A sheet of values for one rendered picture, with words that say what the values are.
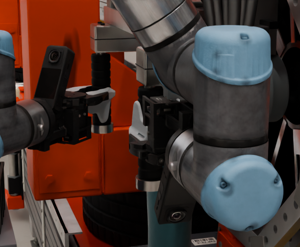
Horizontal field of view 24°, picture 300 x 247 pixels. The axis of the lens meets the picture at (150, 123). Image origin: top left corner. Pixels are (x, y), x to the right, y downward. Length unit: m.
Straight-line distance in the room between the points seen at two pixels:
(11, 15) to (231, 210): 2.90
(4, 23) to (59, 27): 1.93
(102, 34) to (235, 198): 0.67
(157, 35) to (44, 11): 0.82
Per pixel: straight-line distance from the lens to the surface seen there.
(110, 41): 1.30
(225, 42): 0.67
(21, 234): 2.86
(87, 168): 1.65
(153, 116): 0.86
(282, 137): 1.33
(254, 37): 0.68
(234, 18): 0.98
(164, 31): 0.78
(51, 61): 1.21
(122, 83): 1.64
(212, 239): 1.68
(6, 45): 1.06
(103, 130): 1.33
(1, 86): 1.06
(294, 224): 1.09
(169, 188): 0.86
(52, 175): 1.64
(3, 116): 1.07
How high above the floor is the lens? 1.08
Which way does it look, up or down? 14 degrees down
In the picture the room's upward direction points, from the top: straight up
